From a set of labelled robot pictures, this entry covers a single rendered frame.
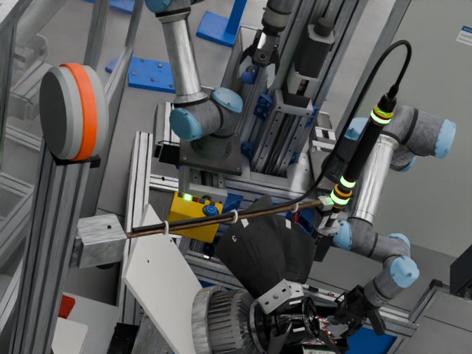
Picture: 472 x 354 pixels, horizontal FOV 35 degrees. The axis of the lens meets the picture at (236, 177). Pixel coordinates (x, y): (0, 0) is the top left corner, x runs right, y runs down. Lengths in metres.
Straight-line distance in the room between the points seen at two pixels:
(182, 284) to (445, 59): 2.11
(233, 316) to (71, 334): 0.44
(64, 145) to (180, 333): 0.82
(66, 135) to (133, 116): 3.27
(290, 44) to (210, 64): 2.56
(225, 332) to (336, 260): 2.14
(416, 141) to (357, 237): 0.36
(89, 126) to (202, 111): 1.27
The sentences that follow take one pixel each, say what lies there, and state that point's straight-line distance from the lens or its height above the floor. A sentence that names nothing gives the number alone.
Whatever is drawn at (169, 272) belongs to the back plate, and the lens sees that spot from 1.92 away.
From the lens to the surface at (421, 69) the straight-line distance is 3.72.
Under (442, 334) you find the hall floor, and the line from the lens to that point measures 4.02.
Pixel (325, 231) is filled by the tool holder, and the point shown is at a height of 1.47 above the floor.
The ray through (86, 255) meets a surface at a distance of 1.50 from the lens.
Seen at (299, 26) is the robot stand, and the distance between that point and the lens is 2.59.
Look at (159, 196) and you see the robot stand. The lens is 3.67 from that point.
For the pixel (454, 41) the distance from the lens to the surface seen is 3.67.
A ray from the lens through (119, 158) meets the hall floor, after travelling 4.15.
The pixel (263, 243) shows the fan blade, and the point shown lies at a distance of 1.87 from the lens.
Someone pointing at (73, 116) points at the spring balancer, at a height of 1.92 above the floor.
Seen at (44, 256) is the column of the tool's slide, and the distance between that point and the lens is 1.45.
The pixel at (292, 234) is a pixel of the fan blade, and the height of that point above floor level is 1.22.
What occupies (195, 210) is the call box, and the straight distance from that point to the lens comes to 2.37.
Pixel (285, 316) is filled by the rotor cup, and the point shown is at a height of 1.23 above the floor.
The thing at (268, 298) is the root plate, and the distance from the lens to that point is 1.95.
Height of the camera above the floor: 2.65
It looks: 38 degrees down
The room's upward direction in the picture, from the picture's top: 21 degrees clockwise
